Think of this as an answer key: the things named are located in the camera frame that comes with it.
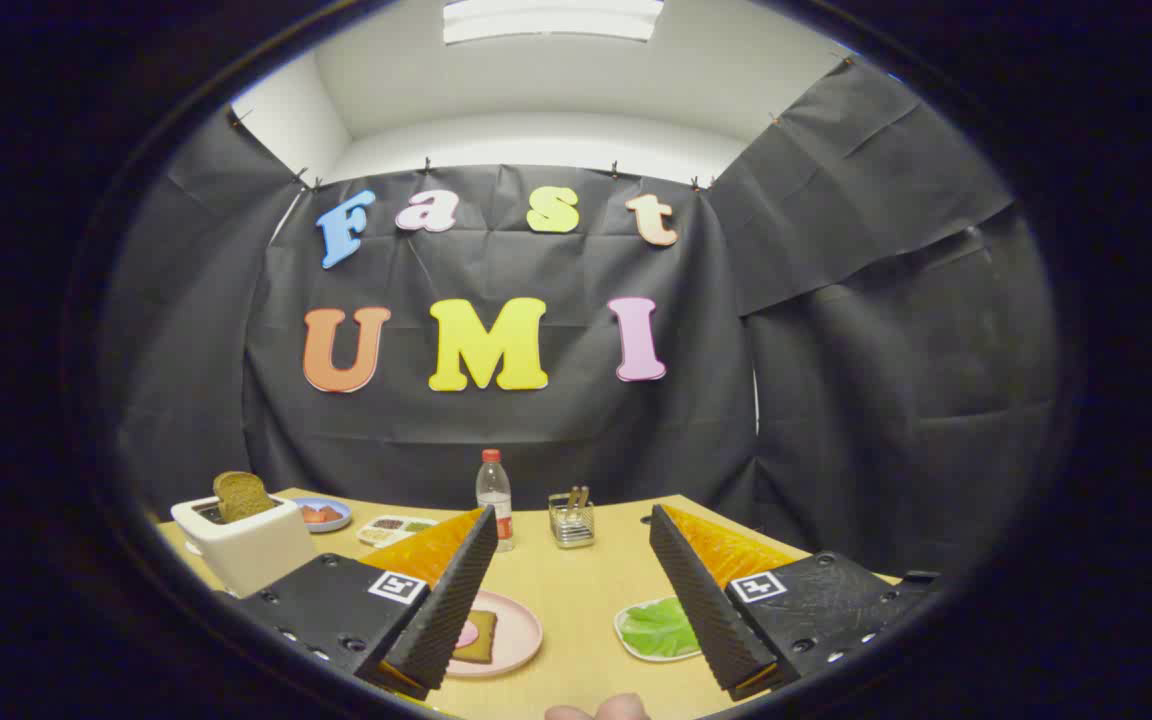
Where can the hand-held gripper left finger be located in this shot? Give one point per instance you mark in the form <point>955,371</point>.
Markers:
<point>456,612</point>

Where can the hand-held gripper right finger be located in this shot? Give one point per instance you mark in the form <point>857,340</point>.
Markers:
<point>701,612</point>

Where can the green lettuce leaf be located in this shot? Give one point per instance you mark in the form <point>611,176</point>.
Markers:
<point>658,628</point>

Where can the brown bread slice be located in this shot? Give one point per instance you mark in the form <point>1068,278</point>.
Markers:
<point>243,496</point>

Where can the pink ham slice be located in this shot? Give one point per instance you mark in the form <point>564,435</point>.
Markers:
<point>467,634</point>

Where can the toasted bread slice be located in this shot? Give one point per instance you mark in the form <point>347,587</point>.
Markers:
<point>484,640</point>

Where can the pink plate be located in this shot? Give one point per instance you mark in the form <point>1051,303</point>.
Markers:
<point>518,635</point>

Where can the white square plate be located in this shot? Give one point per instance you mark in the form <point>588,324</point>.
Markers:
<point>626,640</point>

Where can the white divided seasoning tray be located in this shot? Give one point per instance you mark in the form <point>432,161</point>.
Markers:
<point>391,528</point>

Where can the clear bottle red cap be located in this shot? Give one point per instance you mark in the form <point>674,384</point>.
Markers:
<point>495,500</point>

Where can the blue plate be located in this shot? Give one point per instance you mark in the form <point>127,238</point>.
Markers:
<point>334,522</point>

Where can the wooden utensils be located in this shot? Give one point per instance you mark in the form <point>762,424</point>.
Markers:
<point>576,498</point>

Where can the red food slices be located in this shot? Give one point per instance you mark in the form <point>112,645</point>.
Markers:
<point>320,515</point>

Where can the white toaster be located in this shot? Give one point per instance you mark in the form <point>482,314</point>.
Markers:
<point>256,552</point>

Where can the white ceiling light panel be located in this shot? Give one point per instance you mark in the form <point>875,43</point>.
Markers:
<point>551,18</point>

